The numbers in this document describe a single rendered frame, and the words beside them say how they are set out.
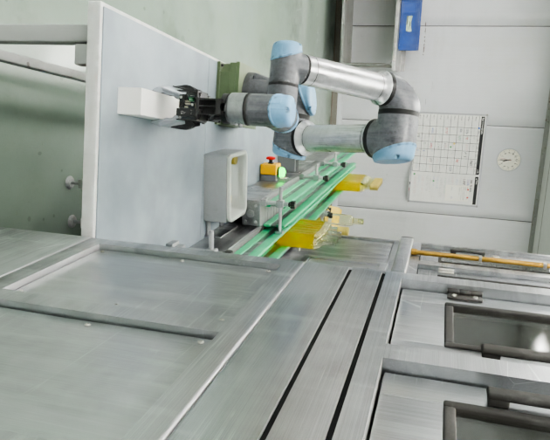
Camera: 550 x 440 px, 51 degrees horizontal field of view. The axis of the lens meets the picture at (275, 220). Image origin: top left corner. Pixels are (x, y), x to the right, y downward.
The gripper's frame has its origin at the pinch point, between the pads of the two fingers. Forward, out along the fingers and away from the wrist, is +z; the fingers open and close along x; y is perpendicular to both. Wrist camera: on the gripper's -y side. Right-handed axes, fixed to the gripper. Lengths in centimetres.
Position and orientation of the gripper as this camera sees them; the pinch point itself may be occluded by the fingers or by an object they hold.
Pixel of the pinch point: (157, 106)
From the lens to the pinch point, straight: 151.0
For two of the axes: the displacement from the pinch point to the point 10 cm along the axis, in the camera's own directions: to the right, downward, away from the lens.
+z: -9.6, -0.9, 2.6
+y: -2.7, 0.8, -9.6
